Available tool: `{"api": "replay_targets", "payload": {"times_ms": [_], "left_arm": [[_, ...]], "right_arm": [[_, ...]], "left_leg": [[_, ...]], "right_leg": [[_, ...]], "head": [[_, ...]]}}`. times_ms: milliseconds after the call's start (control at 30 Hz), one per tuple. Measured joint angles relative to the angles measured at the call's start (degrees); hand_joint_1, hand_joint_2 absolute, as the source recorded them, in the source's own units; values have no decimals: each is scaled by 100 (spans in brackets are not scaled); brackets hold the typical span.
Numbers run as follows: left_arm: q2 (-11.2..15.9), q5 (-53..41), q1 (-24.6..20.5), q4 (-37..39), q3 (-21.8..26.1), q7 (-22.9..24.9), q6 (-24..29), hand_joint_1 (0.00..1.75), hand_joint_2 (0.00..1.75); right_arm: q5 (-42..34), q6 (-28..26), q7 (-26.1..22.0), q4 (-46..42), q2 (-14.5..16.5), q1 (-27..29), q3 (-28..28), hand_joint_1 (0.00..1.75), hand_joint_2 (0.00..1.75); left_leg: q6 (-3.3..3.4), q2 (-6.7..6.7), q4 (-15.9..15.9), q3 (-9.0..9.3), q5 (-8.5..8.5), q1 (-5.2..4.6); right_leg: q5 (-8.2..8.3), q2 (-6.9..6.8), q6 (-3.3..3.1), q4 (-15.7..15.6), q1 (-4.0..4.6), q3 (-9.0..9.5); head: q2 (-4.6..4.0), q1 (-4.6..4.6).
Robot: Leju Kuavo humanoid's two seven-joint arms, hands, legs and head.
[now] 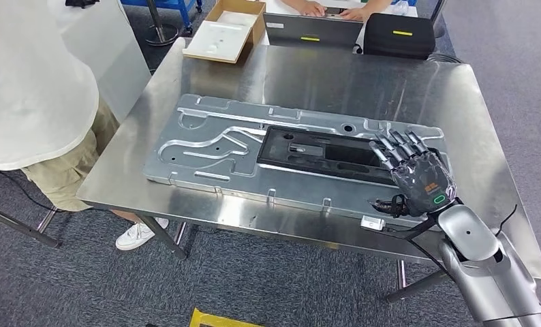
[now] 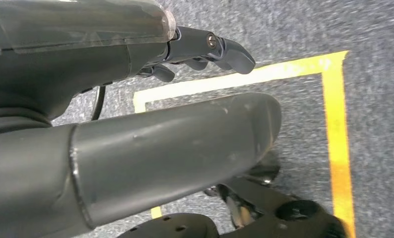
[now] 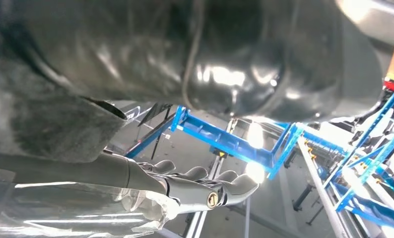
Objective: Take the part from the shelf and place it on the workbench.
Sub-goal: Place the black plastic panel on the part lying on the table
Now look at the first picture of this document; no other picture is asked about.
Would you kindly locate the stanchion with chrome base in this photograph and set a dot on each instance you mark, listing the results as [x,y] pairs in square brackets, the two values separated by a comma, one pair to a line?
[162,34]

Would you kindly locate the black device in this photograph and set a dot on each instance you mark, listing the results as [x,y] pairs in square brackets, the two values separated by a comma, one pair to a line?
[81,2]

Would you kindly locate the grey laptop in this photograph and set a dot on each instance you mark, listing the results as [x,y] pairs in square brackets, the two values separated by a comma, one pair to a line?
[311,29]

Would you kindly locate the black camera bracket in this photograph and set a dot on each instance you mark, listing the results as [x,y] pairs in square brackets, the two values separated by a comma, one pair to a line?
[421,228]

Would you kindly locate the person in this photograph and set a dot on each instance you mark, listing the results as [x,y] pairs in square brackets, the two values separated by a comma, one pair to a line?
[26,90]

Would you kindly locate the steel workbench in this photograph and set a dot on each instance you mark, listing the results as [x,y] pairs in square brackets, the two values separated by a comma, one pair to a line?
[342,76]

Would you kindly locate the blue metal shelf rack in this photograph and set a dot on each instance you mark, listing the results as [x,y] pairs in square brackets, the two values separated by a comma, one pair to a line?
[180,4]

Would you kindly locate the person's left hand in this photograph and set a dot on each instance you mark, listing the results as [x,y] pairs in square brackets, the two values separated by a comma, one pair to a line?
[360,12]

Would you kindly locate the black plastic plate frame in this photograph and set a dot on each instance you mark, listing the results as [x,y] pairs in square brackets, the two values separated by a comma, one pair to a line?
[275,153]

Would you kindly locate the person's white shoe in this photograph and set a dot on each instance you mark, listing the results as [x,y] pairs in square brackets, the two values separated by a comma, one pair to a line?
[137,234]

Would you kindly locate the white cabinet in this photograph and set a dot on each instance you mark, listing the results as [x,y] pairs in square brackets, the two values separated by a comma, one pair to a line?
[112,58]

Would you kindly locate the yellow floor tape square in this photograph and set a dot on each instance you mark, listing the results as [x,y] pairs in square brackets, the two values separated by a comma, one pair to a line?
[207,318]

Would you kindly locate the stamped grey metal panel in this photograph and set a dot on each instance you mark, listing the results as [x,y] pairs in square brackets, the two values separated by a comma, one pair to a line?
[234,185]

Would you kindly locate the black zip case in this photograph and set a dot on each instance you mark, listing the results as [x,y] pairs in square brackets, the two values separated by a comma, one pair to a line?
[397,45]

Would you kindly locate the open cardboard box white insert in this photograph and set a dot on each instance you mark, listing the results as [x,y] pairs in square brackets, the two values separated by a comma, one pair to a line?
[221,38]

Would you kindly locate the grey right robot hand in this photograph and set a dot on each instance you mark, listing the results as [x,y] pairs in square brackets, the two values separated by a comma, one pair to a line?
[424,180]

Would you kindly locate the person's right hand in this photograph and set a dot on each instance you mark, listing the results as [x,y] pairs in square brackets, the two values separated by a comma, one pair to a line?
[309,8]

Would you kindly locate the person's hand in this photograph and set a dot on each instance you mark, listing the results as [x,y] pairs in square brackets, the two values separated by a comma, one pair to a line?
[360,12]
[309,8]

